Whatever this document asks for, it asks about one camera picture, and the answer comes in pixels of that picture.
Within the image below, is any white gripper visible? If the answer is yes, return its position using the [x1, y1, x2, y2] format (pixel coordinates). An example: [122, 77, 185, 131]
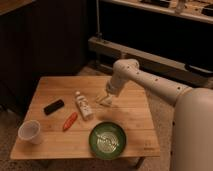
[106, 80, 122, 97]

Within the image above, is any white paper cup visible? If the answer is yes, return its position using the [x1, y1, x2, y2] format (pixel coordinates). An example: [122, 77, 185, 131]
[18, 120, 43, 144]

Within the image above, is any dark wooden cabinet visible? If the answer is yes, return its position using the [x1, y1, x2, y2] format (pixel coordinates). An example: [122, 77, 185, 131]
[0, 0, 87, 115]

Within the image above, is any black rectangular block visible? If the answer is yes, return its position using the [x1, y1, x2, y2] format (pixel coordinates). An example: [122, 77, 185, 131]
[44, 99, 64, 115]

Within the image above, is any orange toy carrot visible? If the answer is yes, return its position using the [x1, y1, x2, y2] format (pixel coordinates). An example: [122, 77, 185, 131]
[63, 112, 78, 131]

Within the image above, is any grey metal shelf frame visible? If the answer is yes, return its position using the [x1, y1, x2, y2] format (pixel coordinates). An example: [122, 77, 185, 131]
[87, 0, 213, 89]

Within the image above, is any wooden table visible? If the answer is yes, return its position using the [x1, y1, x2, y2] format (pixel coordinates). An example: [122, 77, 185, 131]
[10, 76, 160, 160]

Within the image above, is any white squeeze bottle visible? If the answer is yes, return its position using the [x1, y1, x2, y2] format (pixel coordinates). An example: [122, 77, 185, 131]
[75, 91, 93, 121]

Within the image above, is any green ceramic bowl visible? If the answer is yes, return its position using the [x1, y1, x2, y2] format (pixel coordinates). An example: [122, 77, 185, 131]
[88, 122, 127, 160]

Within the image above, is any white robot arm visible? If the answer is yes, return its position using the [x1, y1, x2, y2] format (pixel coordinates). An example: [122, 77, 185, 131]
[106, 59, 213, 171]

